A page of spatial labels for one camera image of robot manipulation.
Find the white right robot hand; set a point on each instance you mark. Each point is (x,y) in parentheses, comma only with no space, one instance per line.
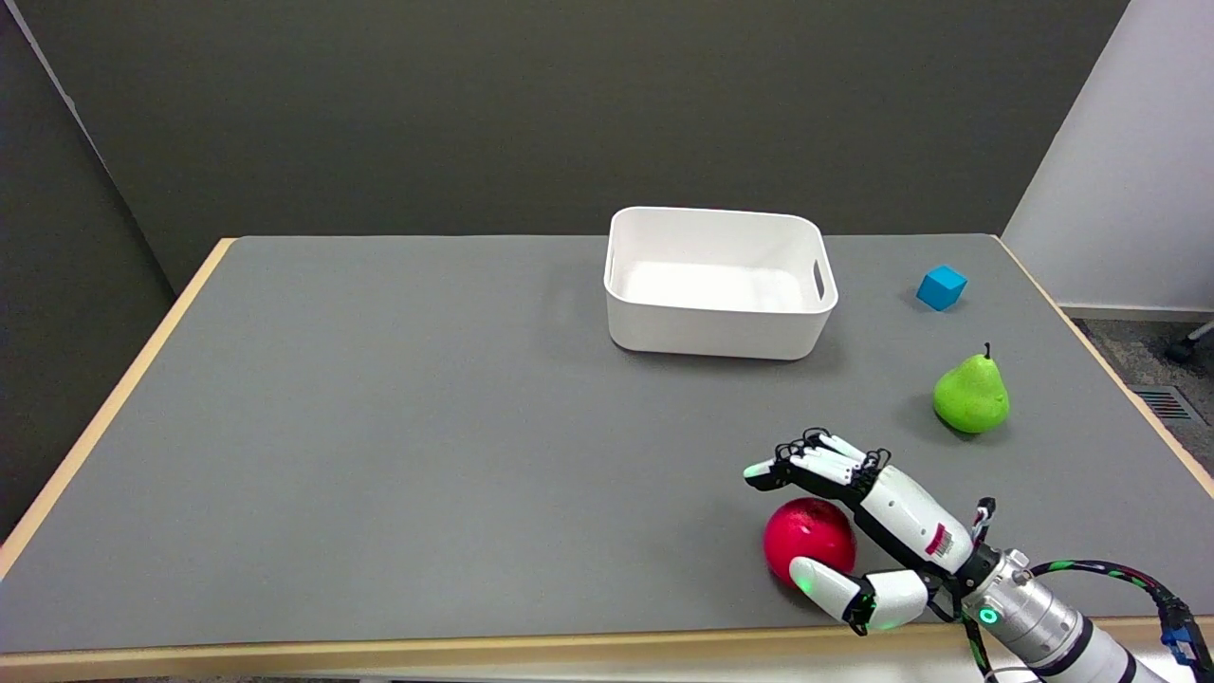
(868,531)

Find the red apple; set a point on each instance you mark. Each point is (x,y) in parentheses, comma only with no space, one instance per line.
(806,536)

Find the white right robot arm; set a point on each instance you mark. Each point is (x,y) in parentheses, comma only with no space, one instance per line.
(1053,631)

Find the green pear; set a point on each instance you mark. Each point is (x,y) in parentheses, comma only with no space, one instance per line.
(971,394)

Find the blue cube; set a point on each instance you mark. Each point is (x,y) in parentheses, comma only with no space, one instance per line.
(941,287)

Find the white plastic bin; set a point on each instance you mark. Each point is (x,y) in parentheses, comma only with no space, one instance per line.
(718,282)

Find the floor vent grille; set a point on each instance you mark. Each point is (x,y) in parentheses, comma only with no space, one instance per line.
(1165,406)

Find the black chair caster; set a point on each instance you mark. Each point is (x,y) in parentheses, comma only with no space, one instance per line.
(1183,349)

